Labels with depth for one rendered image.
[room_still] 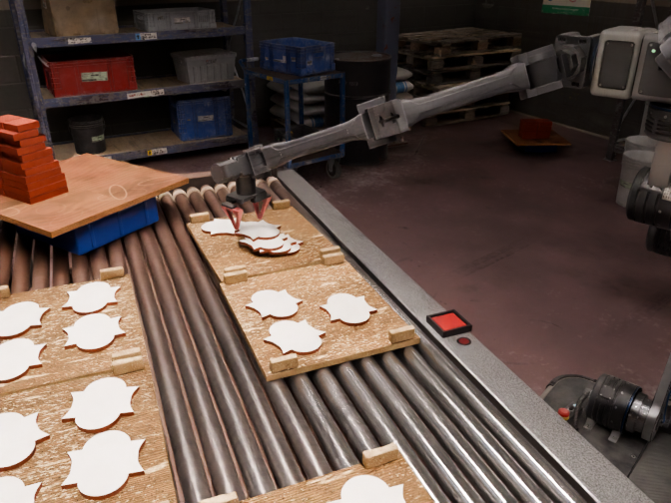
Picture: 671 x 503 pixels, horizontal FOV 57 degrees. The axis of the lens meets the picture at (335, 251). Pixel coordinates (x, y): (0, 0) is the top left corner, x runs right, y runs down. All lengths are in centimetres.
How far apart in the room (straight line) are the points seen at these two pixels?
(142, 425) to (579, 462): 76
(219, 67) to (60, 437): 483
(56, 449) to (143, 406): 16
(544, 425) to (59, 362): 96
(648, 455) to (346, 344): 126
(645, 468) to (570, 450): 107
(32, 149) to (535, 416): 148
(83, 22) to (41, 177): 361
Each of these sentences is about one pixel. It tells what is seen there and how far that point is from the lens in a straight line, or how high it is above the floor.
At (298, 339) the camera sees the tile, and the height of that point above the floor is 95.
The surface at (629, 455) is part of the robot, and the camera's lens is 225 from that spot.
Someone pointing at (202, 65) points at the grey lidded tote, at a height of 79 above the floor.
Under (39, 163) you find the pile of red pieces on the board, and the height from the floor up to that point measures 115.
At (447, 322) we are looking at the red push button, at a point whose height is 93.
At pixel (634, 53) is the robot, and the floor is 148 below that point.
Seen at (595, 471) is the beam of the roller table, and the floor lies 91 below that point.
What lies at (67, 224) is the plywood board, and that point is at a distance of 179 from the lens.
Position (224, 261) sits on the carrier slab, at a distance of 169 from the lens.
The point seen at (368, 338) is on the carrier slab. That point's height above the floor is 94.
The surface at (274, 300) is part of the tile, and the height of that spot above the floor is 95.
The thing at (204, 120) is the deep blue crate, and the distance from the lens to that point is 581.
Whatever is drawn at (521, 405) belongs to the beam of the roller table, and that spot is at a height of 92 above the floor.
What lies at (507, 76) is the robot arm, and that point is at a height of 144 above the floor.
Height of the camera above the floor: 170
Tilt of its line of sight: 26 degrees down
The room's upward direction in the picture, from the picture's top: straight up
